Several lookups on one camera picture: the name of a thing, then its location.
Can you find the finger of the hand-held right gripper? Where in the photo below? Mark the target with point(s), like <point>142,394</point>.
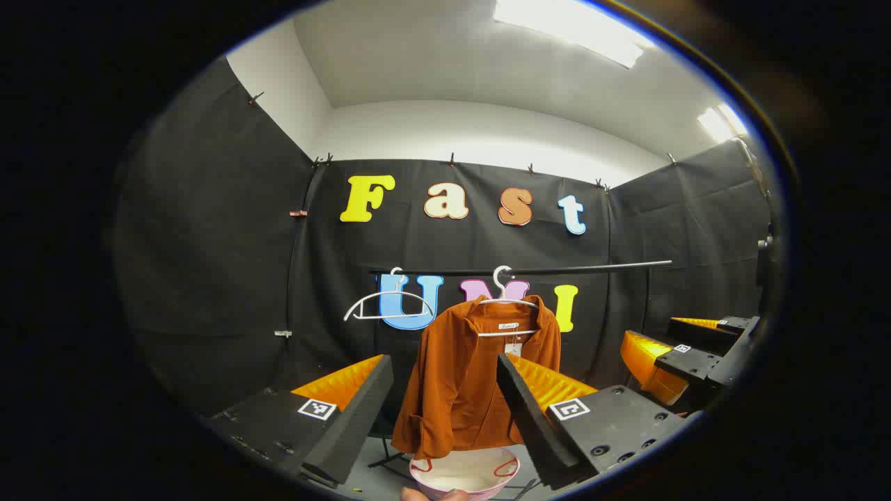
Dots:
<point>699,335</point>
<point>686,362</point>

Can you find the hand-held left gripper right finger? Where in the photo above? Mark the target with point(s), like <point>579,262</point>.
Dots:
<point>532,424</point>

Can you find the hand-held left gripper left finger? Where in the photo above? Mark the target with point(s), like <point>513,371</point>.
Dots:
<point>355,424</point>

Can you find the black clothes rack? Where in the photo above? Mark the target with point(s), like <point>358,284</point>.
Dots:
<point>592,267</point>

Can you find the white clothes hanger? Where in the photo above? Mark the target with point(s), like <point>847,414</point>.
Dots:
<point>395,292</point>
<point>502,298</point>

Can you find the black backdrop cloth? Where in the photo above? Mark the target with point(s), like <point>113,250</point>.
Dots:
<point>209,278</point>

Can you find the small ceiling light panel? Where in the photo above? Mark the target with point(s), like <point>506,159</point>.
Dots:
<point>724,124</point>

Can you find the row of black backdrop clips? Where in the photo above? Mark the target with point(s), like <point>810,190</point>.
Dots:
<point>451,160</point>

